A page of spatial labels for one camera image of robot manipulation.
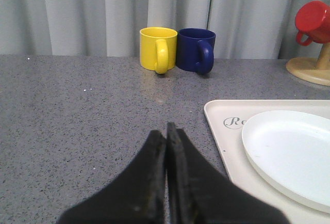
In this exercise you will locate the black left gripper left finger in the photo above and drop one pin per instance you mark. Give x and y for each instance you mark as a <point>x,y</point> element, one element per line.
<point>135,196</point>

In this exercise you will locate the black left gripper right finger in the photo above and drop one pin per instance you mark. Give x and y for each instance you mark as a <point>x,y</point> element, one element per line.
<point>198,193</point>

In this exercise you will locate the white round plate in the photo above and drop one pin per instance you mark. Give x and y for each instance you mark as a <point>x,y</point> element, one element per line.
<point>290,151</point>

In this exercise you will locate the beige rabbit serving tray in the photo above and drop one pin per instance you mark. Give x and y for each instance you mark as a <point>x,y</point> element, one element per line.
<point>226,119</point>

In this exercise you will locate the navy blue mug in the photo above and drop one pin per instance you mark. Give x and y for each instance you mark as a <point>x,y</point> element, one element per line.
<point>195,50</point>

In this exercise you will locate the yellow mug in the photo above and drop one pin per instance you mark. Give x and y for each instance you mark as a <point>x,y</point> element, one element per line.
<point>158,49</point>

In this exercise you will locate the wooden mug tree stand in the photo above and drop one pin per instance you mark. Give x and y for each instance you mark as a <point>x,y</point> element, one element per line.
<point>313,70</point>

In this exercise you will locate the grey curtain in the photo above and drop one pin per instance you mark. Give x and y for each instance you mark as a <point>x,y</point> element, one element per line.
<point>245,29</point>

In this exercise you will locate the red mug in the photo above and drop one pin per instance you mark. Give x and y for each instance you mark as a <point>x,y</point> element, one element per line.
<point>312,22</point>

